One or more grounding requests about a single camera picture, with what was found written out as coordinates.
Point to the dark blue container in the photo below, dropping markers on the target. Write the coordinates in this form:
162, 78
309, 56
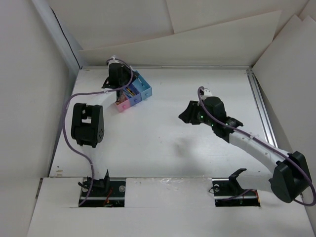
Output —
133, 99

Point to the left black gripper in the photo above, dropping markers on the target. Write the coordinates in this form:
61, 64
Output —
128, 71

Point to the pink container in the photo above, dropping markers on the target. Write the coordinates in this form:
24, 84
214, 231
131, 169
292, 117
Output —
122, 103

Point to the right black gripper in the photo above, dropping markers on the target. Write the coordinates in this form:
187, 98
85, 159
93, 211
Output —
188, 115

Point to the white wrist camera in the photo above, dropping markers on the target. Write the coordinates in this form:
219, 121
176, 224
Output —
205, 93
112, 60

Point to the right aluminium rail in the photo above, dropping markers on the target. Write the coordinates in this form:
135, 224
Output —
264, 117

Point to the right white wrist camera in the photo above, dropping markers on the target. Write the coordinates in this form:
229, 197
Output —
205, 93

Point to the light blue container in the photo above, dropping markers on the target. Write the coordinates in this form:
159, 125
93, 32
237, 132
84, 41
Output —
144, 86

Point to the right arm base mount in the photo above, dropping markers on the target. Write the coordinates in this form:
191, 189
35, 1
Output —
228, 192

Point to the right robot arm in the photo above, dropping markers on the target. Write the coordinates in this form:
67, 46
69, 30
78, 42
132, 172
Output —
290, 172

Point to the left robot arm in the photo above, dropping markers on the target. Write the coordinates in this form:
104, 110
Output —
88, 122

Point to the yellow utility knife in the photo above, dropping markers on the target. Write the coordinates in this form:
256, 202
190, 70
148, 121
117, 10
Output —
131, 90

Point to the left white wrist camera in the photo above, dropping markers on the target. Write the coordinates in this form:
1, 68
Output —
112, 60

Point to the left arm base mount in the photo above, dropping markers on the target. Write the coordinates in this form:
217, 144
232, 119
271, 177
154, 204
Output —
106, 192

